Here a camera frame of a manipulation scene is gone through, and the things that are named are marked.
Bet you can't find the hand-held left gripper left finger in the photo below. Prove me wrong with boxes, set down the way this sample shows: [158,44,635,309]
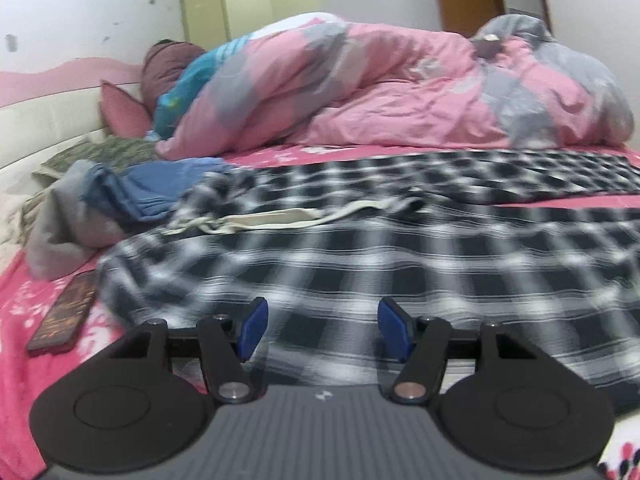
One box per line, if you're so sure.
[107,296,268,405]

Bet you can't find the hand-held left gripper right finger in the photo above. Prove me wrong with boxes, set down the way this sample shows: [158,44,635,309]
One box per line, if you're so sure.
[378,296,538,405]

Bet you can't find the black white plaid pants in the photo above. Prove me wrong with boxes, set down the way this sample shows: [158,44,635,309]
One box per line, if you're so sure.
[97,150,640,416]

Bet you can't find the blue denim garment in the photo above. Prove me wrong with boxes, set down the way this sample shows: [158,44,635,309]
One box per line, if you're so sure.
[87,157,236,226]

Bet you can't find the black smartphone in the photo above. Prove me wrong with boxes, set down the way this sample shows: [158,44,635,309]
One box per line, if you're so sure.
[26,270,101,353]

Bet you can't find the grey fleece garment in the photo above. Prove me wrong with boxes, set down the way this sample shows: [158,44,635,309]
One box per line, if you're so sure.
[25,160,128,281]

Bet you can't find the green patterned pillow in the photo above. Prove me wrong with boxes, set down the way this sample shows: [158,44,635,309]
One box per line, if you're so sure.
[32,137,161,178]

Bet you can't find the pink grey duvet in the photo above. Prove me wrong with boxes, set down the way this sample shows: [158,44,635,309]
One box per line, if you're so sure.
[155,12,636,161]

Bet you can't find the pink floral blanket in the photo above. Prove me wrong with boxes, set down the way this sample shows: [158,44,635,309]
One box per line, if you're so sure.
[0,141,640,480]

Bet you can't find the teal cloth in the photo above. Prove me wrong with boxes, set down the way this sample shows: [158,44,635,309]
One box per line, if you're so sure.
[152,35,251,138]

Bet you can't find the beige folded cloth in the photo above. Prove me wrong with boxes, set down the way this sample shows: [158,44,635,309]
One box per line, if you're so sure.
[20,195,51,241]

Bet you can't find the pink pillow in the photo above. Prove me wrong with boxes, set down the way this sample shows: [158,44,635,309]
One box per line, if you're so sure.
[100,80,156,140]

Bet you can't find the pink white headboard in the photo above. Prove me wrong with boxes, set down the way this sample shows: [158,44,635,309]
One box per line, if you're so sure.
[0,57,151,176]

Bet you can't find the cream wardrobe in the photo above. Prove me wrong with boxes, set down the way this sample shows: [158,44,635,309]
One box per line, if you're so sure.
[180,0,321,43]

